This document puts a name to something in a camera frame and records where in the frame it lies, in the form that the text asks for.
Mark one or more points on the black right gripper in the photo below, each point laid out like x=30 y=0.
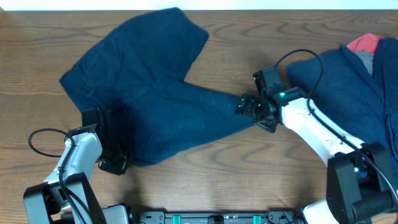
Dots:
x=245 y=106

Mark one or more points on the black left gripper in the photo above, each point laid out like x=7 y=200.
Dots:
x=117 y=168

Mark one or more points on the navy blue shorts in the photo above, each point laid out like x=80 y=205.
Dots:
x=136 y=76

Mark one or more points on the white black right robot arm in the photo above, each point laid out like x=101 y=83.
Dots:
x=359 y=177

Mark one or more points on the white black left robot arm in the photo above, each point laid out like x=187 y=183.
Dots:
x=68 y=185

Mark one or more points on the navy blue clothes pile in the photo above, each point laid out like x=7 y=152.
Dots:
x=363 y=105

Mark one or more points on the grey garment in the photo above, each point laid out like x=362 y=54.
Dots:
x=367 y=59

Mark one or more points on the red garment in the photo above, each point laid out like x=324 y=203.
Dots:
x=367 y=42

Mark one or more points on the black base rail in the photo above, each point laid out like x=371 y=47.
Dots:
x=217 y=217

